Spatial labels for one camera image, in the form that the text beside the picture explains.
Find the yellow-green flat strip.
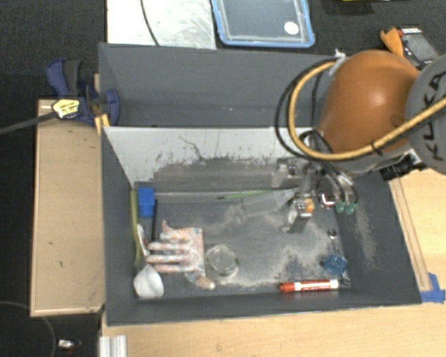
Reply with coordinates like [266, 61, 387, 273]
[130, 189, 141, 271]

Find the clear glass jar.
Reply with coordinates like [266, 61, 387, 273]
[205, 244, 241, 277]

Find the thin green stick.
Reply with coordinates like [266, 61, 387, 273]
[217, 189, 285, 201]

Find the black thin stick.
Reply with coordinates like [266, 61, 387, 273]
[150, 198, 158, 242]

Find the clear blue plastic piece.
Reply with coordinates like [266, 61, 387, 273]
[319, 254, 349, 277]

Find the pale wood board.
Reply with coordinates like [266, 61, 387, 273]
[29, 98, 107, 318]

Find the white plastic spoon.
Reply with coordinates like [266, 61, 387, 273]
[132, 222, 165, 299]

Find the black cylinder on white bracket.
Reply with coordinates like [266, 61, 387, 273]
[378, 153, 425, 182]

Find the red and white marker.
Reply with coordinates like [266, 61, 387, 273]
[278, 278, 340, 294]

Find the speckled pink glove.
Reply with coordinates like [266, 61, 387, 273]
[144, 219, 217, 292]

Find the grey metal bin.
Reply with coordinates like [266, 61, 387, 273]
[97, 42, 423, 327]

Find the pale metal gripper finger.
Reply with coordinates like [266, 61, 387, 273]
[281, 199, 314, 235]
[271, 158, 302, 189]

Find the blue small block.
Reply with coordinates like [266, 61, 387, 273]
[137, 186, 157, 218]

